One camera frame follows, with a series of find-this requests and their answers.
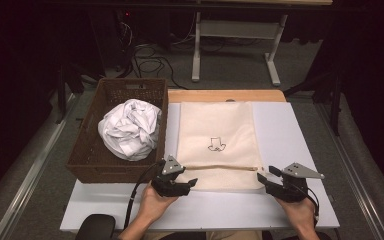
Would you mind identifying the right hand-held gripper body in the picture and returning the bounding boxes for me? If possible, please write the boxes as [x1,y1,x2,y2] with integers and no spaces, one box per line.
[267,162,325,203]

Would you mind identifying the white metal frame desk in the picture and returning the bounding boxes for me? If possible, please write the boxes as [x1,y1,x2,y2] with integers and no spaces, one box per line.
[191,0,334,87]

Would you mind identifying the aluminium floor rail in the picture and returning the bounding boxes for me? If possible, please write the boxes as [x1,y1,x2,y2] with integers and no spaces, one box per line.
[316,103,384,240]
[0,94,81,240]

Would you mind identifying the person's left hand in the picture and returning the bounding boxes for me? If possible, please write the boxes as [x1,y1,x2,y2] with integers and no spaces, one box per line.
[136,184,178,225]

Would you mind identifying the black metal stand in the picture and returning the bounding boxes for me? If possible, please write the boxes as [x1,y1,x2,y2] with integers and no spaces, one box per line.
[55,63,84,125]
[283,71,344,137]

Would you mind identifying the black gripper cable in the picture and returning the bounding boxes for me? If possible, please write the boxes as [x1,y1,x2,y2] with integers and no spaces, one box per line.
[123,160,166,229]
[293,184,321,228]

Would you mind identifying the white shirt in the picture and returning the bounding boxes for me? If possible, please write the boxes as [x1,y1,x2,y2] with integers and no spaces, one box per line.
[97,98,163,162]

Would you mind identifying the dark equipment with red light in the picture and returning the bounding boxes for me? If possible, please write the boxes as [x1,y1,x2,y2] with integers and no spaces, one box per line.
[89,8,138,76]

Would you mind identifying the black floor cables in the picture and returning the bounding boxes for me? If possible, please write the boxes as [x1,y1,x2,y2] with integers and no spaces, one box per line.
[118,19,189,90]

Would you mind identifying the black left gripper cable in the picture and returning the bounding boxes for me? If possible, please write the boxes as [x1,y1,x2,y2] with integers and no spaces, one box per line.
[123,160,166,229]

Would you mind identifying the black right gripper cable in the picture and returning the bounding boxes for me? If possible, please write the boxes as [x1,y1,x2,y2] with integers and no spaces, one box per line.
[293,184,321,228]

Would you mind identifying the brown wicker basket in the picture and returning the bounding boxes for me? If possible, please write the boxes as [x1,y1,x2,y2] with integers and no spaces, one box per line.
[65,78,169,184]

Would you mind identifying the person's right hand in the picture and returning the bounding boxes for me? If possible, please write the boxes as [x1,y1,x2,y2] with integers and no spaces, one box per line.
[275,198,316,231]

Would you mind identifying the person's beige pants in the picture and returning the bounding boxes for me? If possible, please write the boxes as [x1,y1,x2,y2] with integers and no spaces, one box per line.
[143,230,263,240]

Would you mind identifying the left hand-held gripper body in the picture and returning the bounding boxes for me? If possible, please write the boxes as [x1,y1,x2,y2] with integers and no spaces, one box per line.
[151,154,192,198]

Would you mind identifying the black chair armrest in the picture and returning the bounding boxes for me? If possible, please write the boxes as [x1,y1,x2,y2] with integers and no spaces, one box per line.
[74,213,117,240]

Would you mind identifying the cream mesh laundry bag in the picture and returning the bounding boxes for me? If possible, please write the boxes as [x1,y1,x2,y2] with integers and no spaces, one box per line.
[175,101,265,192]

